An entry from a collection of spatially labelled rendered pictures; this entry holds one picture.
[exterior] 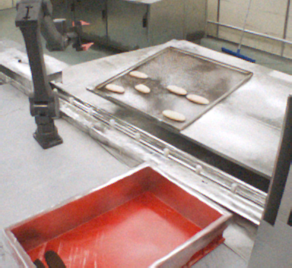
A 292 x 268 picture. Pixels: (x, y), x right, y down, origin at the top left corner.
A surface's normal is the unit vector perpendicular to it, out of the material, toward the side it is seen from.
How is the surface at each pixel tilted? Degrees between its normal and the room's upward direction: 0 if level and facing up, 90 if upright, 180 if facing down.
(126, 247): 0
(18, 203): 0
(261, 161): 10
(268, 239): 90
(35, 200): 0
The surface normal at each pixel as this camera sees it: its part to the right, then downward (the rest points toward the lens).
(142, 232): 0.00, -0.88
